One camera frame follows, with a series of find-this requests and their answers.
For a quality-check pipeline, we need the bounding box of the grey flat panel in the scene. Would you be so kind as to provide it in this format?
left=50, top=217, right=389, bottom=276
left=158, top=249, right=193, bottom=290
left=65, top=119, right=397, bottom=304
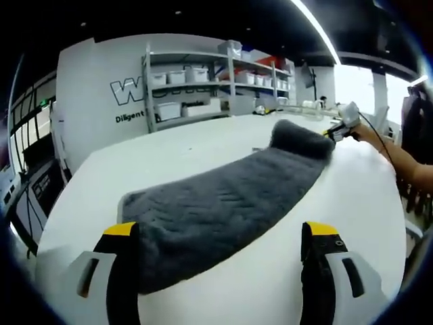
left=231, top=96, right=256, bottom=116

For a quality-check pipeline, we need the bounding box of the grey towel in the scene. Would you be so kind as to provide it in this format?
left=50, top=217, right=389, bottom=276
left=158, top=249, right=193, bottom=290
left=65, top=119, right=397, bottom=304
left=116, top=118, right=338, bottom=295

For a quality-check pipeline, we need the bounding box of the black monitor on stand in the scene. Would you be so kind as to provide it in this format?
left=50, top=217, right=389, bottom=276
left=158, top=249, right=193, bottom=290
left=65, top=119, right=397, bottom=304
left=300, top=62, right=317, bottom=100

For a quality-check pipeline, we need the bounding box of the large white storage bin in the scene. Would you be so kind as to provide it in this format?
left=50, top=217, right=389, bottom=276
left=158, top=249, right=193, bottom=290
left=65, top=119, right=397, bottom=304
left=157, top=102, right=182, bottom=121

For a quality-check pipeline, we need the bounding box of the grey metal shelving unit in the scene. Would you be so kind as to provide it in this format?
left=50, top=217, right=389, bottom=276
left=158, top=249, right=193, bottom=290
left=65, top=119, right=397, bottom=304
left=141, top=42, right=235, bottom=133
left=228, top=50, right=295, bottom=114

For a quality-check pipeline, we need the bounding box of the ceiling light strip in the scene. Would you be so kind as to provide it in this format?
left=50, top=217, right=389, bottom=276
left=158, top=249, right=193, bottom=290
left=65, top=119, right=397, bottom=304
left=290, top=0, right=342, bottom=66

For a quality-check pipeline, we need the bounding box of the flat white box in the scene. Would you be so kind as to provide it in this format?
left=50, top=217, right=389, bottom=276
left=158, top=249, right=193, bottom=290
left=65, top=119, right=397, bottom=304
left=182, top=104, right=212, bottom=118

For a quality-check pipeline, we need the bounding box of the dark hanging jacket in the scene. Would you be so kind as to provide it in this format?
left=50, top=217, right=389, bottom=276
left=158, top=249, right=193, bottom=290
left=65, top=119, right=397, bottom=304
left=401, top=86, right=431, bottom=150

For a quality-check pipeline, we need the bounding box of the clear lidded bin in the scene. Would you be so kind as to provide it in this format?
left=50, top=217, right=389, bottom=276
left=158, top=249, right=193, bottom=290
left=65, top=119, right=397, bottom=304
left=218, top=39, right=243, bottom=60

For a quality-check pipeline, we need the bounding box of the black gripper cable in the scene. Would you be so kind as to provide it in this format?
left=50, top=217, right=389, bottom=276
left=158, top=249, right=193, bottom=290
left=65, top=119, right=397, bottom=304
left=357, top=110, right=397, bottom=177

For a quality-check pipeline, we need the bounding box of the person's right hand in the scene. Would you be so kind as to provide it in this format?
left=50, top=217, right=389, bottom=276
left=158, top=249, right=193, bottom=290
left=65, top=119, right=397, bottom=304
left=348, top=121, right=375, bottom=143

